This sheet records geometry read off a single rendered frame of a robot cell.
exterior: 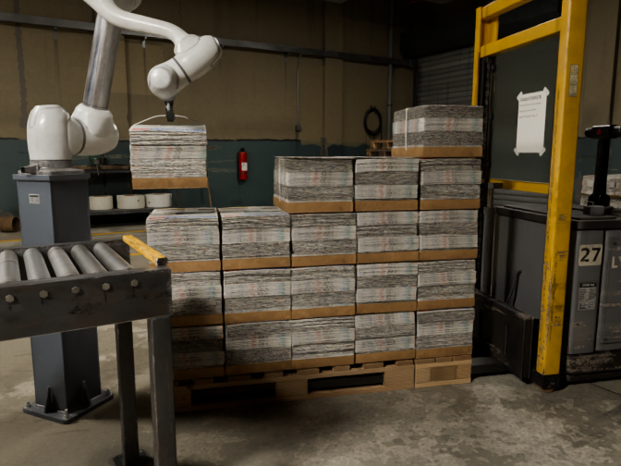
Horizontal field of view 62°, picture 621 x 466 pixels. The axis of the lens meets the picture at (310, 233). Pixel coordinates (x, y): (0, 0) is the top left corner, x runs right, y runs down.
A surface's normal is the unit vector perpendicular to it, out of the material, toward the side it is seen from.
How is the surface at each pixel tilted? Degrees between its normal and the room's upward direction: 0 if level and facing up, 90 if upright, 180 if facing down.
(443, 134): 90
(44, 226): 90
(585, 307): 90
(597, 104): 90
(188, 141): 101
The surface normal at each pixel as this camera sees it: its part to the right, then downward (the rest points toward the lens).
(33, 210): -0.40, 0.14
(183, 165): 0.21, 0.33
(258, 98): 0.51, 0.13
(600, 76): -0.86, 0.07
